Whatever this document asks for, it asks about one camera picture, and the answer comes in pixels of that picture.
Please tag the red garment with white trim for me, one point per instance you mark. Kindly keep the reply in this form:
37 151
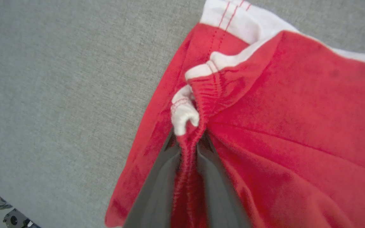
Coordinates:
265 133

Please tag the grey robot chassis part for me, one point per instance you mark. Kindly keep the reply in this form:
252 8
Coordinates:
13 213

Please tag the grey fabric sofa cushion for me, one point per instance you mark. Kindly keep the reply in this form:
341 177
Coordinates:
62 95

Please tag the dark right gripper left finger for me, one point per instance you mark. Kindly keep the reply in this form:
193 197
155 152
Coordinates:
157 193

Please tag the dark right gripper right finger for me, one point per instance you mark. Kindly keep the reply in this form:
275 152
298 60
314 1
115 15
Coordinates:
220 193

